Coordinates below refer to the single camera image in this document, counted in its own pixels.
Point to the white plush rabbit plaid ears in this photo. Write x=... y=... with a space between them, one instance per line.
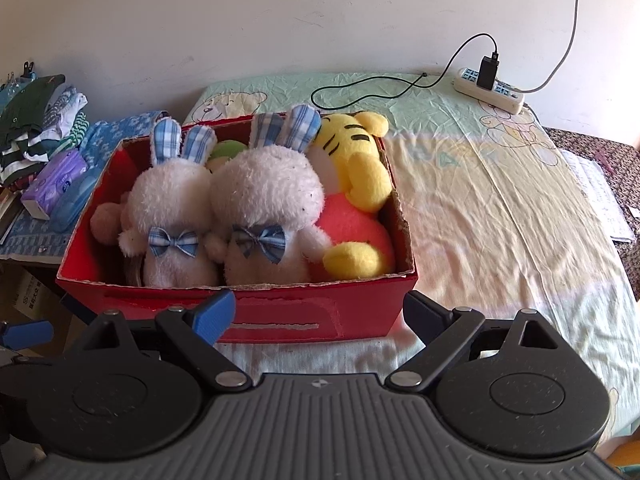
x=265 y=185
x=170 y=195

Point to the blue patterned cloth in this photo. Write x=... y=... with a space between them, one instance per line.
x=115 y=130

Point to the white power strip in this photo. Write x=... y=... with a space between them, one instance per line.
x=507 y=100

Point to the green plush toy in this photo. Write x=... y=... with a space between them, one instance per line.
x=225 y=152

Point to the pink plush bear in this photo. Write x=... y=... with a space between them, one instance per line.
x=107 y=222

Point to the black charger adapter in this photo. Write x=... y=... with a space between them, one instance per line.
x=486 y=75

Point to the pile of folded clothes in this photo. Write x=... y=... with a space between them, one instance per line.
x=30 y=105

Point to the purple tissue pack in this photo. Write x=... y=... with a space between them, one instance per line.
x=55 y=175

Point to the brown floral cloth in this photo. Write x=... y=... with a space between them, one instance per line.
x=600 y=142

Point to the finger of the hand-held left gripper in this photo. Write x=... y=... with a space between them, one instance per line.
x=30 y=335

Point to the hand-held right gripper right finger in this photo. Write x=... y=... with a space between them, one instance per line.
x=425 y=317

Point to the pink tassel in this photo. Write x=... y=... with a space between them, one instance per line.
x=605 y=160

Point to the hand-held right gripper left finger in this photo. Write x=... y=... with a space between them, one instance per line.
x=215 y=317

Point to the yellow plush tiger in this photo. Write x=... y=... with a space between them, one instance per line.
x=360 y=170

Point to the printed paper sheets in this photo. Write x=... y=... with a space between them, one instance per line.
x=600 y=195

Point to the red cardboard box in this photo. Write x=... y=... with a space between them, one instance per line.
x=280 y=310

